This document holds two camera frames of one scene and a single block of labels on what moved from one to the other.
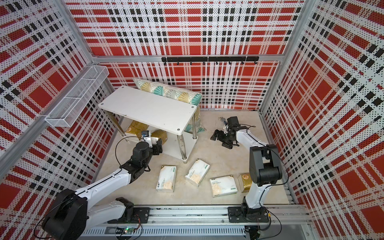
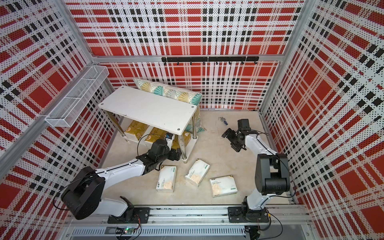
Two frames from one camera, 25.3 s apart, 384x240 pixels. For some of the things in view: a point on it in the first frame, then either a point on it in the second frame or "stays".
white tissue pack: x=223 y=186 stays
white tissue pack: x=166 y=178 stays
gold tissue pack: x=160 y=134 stays
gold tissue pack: x=247 y=182 to x=187 y=137
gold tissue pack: x=136 y=127 stays
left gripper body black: x=156 y=149 to x=172 y=156
